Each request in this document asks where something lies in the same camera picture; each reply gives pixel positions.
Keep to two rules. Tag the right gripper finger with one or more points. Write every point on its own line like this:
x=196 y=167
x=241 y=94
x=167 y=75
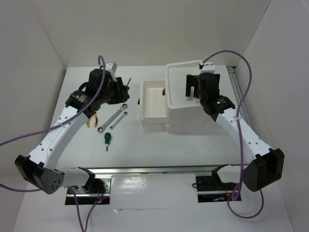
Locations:
x=191 y=80
x=194 y=92

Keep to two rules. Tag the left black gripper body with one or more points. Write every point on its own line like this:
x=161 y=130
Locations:
x=113 y=96

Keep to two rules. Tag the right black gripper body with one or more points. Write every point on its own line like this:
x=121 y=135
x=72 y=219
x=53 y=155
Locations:
x=201 y=99

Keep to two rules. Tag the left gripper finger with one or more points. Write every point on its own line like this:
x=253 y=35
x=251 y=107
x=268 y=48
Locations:
x=120 y=87
x=125 y=97

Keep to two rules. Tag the green orange stubby screwdriver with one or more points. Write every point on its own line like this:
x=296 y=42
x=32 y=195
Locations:
x=128 y=83

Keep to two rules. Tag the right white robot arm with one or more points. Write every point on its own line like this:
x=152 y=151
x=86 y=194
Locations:
x=265 y=164

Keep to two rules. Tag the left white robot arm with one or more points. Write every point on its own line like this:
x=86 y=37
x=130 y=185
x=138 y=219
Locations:
x=39 y=166

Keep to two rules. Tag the small silver ratchet wrench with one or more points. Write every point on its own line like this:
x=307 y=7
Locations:
x=118 y=120

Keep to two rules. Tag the white drawer cabinet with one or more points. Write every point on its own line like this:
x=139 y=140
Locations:
x=185 y=114

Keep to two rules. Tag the white bottom drawer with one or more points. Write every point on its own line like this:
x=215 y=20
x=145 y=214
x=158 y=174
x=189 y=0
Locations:
x=155 y=127

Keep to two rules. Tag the large silver ratchet wrench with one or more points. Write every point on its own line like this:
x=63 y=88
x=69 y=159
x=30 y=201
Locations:
x=102 y=128

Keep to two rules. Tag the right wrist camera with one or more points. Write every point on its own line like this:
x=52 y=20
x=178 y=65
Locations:
x=207 y=67

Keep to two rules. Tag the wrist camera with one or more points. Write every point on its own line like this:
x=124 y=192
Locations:
x=207 y=67
x=111 y=67

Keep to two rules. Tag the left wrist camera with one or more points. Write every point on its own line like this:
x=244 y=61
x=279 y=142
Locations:
x=111 y=67

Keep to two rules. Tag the front aluminium rail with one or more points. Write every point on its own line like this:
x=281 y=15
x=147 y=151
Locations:
x=153 y=170

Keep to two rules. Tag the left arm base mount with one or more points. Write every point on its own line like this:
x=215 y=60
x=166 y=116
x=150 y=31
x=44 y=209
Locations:
x=100 y=192

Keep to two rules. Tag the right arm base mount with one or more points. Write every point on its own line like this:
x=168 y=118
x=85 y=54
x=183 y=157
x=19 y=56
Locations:
x=210 y=188

